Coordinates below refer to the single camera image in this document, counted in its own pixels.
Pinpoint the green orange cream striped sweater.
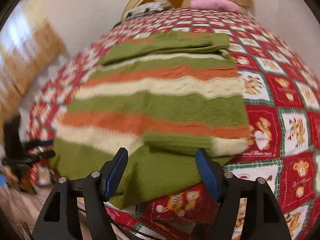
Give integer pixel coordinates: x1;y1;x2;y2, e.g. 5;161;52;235
51;31;249;209

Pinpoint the beige side window curtain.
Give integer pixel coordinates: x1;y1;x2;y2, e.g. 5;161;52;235
1;0;66;121

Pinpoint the red teddy bear patchwork bedspread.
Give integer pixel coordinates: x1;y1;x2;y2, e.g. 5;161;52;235
27;8;319;239

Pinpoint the white car print pillow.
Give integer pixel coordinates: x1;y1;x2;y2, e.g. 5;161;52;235
121;2;172;22

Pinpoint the pink pillow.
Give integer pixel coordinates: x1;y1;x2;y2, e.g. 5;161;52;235
189;0;240;12

